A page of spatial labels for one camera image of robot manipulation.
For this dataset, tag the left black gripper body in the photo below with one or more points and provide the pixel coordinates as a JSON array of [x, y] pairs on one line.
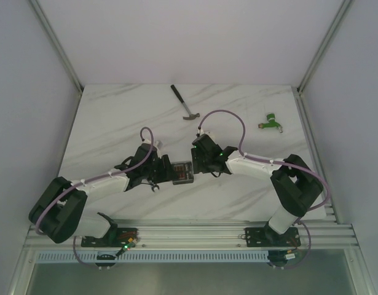
[[166, 169]]

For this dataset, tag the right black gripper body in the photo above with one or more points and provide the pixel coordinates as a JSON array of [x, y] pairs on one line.
[[207, 167]]

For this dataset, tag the clear fuse box cover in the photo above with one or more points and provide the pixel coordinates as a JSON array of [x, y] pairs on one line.
[[182, 171]]

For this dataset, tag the green red plastic connector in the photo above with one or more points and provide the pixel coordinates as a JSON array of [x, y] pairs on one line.
[[271, 123]]

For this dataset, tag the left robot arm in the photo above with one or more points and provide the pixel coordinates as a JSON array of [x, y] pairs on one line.
[[60, 211]]

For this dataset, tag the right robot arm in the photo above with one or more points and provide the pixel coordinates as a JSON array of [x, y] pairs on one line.
[[295, 185]]

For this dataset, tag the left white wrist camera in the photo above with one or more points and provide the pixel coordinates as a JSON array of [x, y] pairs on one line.
[[156, 143]]

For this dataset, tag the black handled claw hammer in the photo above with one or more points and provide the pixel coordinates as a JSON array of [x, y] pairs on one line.
[[190, 115]]

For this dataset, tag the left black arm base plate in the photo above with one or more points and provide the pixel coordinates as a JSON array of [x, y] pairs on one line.
[[114, 238]]

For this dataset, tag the slotted grey cable duct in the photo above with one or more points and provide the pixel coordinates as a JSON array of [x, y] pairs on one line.
[[65, 256]]

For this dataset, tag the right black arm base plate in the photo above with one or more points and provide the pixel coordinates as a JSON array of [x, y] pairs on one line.
[[265, 237]]

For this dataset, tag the right aluminium corner post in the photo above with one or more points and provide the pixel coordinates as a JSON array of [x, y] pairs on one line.
[[325, 44]]

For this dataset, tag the aluminium corner post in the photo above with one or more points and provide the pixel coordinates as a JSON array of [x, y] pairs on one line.
[[56, 44], [325, 44]]

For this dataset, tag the aluminium front rail frame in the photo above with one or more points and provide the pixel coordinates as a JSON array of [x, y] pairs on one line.
[[225, 235]]

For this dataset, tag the left aluminium corner post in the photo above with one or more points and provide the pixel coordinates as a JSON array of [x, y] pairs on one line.
[[56, 44]]

